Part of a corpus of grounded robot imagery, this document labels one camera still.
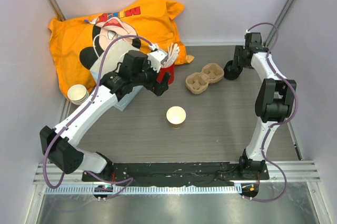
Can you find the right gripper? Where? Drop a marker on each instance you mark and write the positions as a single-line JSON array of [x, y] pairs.
[[238, 51]]

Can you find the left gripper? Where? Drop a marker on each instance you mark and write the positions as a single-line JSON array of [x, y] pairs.
[[156, 87]]

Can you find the single paper coffee cup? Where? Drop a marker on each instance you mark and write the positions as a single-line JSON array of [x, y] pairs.
[[176, 116]]

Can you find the light blue paper bag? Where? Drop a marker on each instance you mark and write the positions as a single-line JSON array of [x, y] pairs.
[[109, 74]]

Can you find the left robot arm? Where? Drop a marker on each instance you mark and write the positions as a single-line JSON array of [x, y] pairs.
[[59, 144]]

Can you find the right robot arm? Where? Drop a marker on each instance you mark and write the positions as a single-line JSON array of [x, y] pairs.
[[273, 105]]

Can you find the stack of black lids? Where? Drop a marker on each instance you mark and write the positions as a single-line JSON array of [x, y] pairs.
[[232, 74]]

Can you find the red ribbed cup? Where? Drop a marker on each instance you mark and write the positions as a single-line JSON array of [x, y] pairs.
[[163, 70]]

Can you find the lower pulp cup carrier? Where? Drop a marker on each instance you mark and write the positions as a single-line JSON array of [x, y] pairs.
[[198, 82]]

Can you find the stack of paper cups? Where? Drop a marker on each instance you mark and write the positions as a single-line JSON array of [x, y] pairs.
[[77, 94]]

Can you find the orange cartoon t-shirt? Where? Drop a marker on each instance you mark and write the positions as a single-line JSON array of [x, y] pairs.
[[77, 43]]

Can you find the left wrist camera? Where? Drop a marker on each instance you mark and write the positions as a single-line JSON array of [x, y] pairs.
[[157, 57]]

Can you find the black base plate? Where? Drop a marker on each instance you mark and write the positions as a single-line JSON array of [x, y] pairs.
[[199, 174]]

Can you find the right aluminium frame post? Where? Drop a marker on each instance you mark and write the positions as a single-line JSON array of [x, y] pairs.
[[289, 5]]

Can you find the slotted cable duct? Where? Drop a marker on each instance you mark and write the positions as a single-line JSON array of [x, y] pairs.
[[102, 189]]

